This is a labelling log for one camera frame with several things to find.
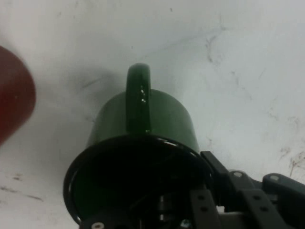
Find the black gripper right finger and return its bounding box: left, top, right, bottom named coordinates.
left=201, top=150, right=305, bottom=229

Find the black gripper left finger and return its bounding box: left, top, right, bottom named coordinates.
left=81, top=186, right=221, bottom=229

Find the green enamel mug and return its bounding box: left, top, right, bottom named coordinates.
left=63, top=62, right=214, bottom=226

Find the red enamel mug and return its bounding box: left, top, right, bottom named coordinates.
left=0, top=45, right=37, bottom=146

